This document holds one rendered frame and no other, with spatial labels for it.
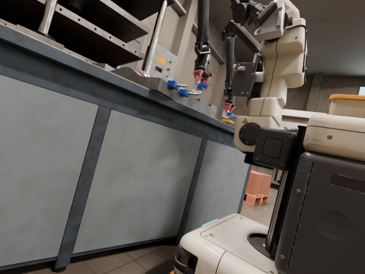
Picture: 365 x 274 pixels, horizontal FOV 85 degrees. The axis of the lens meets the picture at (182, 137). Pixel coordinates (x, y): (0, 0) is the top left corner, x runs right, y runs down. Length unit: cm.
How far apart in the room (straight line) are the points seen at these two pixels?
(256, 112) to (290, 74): 21
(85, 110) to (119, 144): 20
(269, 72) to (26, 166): 102
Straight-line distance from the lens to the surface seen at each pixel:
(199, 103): 120
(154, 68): 206
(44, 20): 168
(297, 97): 1113
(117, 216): 102
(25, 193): 87
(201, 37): 130
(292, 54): 105
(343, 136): 74
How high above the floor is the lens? 61
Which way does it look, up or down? 2 degrees up
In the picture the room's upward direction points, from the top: 15 degrees clockwise
